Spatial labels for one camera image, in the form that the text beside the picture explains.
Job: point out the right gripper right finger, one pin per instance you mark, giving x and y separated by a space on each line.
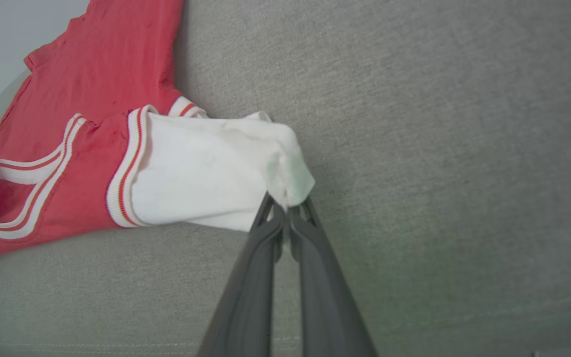
327 297

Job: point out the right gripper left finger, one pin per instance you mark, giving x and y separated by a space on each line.
246 297

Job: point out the red and white shirt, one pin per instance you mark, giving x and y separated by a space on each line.
92 89

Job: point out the grey fabric sofa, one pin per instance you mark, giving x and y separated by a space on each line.
439 173

